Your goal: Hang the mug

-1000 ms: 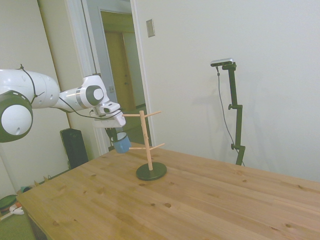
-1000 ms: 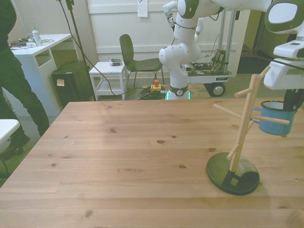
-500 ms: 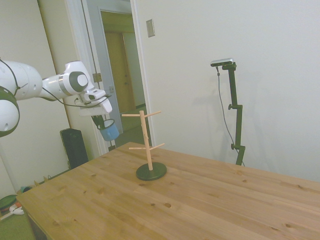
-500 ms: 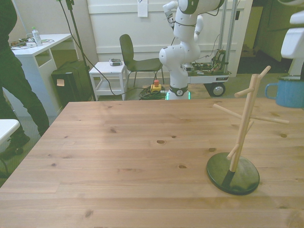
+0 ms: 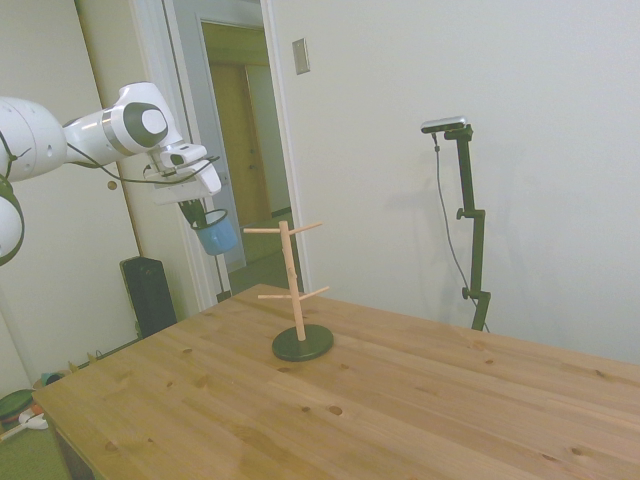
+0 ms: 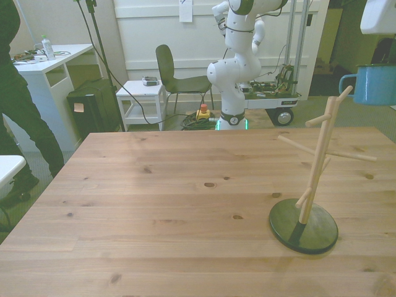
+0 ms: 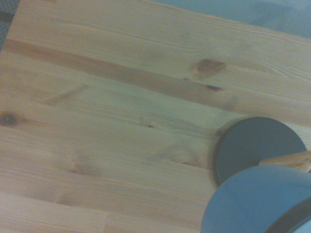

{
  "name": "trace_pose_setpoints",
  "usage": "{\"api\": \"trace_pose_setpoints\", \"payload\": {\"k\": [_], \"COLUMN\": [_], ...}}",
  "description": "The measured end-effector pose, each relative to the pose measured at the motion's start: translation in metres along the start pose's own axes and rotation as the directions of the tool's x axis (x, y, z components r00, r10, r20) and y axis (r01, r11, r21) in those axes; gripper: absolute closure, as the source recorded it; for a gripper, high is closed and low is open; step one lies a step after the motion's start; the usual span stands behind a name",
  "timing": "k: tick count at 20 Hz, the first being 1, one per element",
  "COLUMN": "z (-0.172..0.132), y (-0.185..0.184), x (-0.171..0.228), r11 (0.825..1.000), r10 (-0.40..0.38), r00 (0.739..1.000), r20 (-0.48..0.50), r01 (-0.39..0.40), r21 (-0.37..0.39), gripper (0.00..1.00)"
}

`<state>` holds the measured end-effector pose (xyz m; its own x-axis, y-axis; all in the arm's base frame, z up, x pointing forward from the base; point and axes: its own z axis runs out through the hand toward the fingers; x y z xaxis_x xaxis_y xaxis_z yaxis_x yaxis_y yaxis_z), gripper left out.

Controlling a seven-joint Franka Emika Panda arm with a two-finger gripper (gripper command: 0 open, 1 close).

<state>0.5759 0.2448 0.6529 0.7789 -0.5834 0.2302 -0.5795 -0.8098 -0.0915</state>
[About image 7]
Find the blue enamel mug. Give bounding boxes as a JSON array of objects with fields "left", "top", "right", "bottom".
[{"left": 201, "top": 165, "right": 311, "bottom": 233}]

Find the wooden mug tree black base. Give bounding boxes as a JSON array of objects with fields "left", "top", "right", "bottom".
[{"left": 213, "top": 116, "right": 311, "bottom": 188}]

